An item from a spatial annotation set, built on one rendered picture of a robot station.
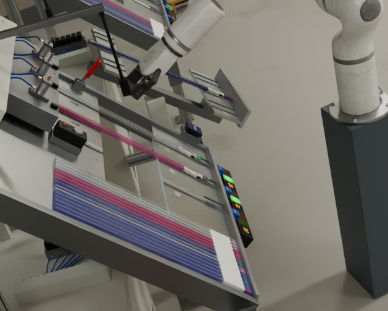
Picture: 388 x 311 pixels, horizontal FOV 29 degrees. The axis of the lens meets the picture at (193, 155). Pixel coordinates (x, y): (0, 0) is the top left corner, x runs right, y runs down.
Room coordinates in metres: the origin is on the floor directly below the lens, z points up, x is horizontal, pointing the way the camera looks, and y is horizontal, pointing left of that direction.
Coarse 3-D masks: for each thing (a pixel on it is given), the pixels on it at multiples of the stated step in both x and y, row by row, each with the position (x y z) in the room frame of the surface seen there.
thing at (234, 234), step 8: (208, 152) 1.90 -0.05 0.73; (208, 160) 1.87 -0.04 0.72; (216, 168) 1.80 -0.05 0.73; (216, 176) 1.77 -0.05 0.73; (216, 184) 1.74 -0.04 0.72; (224, 192) 1.68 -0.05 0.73; (224, 200) 1.65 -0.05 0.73; (224, 208) 1.62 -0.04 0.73; (224, 216) 1.60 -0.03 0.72; (232, 216) 1.57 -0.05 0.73; (232, 224) 1.54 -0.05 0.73; (232, 232) 1.51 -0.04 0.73; (240, 240) 1.47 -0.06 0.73; (240, 248) 1.44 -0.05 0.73; (248, 264) 1.38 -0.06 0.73; (248, 272) 1.35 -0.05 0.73; (248, 280) 1.32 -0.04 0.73; (256, 288) 1.29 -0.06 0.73; (256, 296) 1.27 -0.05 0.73
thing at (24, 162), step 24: (72, 120) 1.71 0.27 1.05; (96, 120) 1.78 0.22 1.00; (0, 144) 1.44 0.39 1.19; (24, 144) 1.49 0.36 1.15; (48, 144) 1.54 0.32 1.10; (96, 144) 1.65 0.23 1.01; (0, 168) 1.35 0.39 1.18; (24, 168) 1.39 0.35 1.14; (48, 168) 1.43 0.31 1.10; (96, 168) 1.53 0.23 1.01; (24, 192) 1.30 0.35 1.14; (48, 192) 1.34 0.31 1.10
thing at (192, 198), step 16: (160, 144) 1.83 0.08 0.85; (176, 144) 1.88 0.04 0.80; (160, 160) 1.73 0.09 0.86; (176, 160) 1.78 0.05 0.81; (192, 160) 1.83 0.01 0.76; (160, 176) 1.65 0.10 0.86; (176, 176) 1.69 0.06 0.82; (192, 176) 1.73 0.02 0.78; (208, 176) 1.78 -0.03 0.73; (176, 192) 1.60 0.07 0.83; (192, 192) 1.64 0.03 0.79; (208, 192) 1.69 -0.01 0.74; (176, 208) 1.52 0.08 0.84; (192, 208) 1.56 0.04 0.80; (208, 208) 1.60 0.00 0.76; (208, 224) 1.52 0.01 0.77; (224, 224) 1.55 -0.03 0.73
